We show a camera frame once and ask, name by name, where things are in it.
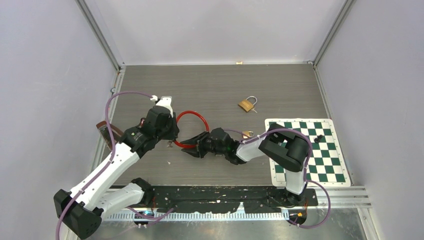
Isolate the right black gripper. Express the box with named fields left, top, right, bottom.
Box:
left=180, top=131, right=227, bottom=159

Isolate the red cable lock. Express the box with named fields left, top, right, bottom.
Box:
left=167, top=110, right=210, bottom=149

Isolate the small brass padlock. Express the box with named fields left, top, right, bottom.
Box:
left=241, top=131, right=255, bottom=139

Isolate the large brass padlock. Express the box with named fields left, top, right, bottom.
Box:
left=237, top=95, right=258, bottom=113

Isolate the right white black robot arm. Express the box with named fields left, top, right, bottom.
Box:
left=182, top=123, right=313, bottom=205

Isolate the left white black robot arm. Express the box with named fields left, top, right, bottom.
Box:
left=53, top=105, right=179, bottom=240

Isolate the brown wooden metronome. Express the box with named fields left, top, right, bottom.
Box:
left=96, top=121, right=124, bottom=151

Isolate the black chess piece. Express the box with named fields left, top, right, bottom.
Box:
left=314, top=134, right=324, bottom=143

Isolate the green white checkered mat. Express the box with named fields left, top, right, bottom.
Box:
left=264, top=118, right=352, bottom=188

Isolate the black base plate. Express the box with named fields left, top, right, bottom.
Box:
left=132, top=185, right=318, bottom=214

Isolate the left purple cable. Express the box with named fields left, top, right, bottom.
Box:
left=54, top=91, right=178, bottom=240

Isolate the purple cable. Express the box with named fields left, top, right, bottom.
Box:
left=223, top=127, right=332, bottom=231
left=54, top=91, right=178, bottom=240

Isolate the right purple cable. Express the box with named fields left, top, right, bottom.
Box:
left=223, top=127, right=332, bottom=231

